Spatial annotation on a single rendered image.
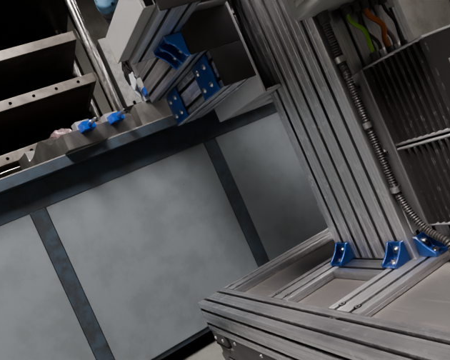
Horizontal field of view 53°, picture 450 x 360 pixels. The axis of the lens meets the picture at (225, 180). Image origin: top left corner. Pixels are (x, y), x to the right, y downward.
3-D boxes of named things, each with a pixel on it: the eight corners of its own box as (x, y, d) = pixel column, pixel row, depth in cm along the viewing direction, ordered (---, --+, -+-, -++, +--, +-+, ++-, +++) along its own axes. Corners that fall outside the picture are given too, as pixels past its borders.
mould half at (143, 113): (206, 104, 172) (192, 71, 171) (143, 128, 162) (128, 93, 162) (174, 133, 218) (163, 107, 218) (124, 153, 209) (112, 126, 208)
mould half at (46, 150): (138, 128, 158) (125, 99, 157) (68, 150, 141) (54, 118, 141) (88, 165, 197) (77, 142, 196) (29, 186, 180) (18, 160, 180)
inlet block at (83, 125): (106, 123, 141) (98, 108, 141) (91, 128, 138) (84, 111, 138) (91, 136, 152) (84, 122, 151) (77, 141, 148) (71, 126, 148)
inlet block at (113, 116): (134, 116, 148) (128, 100, 148) (121, 119, 145) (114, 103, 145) (118, 128, 158) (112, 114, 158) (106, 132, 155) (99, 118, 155)
